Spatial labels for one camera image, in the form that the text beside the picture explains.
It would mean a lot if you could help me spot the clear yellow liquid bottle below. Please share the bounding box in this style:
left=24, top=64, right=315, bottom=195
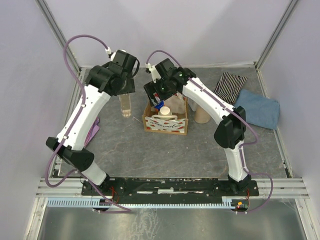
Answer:
left=118, top=93, right=132, bottom=118

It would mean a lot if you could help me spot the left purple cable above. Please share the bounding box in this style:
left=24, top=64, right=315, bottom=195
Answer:
left=44, top=34, right=132, bottom=215

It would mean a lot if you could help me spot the beige pump bottle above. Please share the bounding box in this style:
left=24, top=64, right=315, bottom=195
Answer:
left=194, top=105, right=211, bottom=124

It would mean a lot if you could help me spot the orange bottle blue pump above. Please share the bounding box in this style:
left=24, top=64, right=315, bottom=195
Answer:
left=154, top=100, right=165, bottom=112

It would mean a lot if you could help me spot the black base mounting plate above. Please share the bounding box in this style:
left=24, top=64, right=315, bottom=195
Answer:
left=81, top=176, right=260, bottom=204

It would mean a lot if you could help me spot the striped cloth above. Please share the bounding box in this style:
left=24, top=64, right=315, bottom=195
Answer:
left=214, top=72, right=248, bottom=105

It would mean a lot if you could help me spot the pink printed cloth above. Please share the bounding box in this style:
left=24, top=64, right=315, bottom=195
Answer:
left=84, top=117, right=100, bottom=147

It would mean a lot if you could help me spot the blue towel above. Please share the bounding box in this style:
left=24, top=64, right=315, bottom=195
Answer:
left=234, top=89, right=280, bottom=130

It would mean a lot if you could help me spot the green bottle cream cap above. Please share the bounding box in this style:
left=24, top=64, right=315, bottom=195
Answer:
left=158, top=106, right=172, bottom=116

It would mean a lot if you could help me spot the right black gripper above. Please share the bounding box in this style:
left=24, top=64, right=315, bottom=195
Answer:
left=143, top=77, right=178, bottom=107

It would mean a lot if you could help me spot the white bottle black cap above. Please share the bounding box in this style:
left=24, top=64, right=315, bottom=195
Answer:
left=188, top=98, right=198, bottom=112

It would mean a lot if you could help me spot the aluminium frame post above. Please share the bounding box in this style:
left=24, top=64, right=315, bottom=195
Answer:
left=254, top=0, right=300, bottom=71
left=35, top=0, right=81, bottom=73

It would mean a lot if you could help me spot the aluminium front rail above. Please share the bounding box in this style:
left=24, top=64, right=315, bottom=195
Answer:
left=35, top=178, right=310, bottom=199

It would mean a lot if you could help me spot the watermelon print canvas bag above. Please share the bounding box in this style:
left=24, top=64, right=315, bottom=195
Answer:
left=142, top=95, right=189, bottom=136

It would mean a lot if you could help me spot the left aluminium frame post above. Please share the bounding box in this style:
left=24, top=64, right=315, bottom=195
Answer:
left=35, top=0, right=81, bottom=73

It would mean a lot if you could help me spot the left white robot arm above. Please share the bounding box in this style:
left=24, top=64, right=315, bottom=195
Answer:
left=45, top=50, right=140, bottom=195

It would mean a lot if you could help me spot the light blue cable duct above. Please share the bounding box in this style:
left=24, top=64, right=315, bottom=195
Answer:
left=46, top=195, right=238, bottom=208

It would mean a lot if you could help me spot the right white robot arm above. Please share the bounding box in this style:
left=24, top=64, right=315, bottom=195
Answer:
left=143, top=58, right=250, bottom=196

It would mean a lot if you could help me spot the right aluminium frame post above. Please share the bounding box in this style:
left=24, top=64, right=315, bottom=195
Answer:
left=254, top=0, right=300, bottom=71

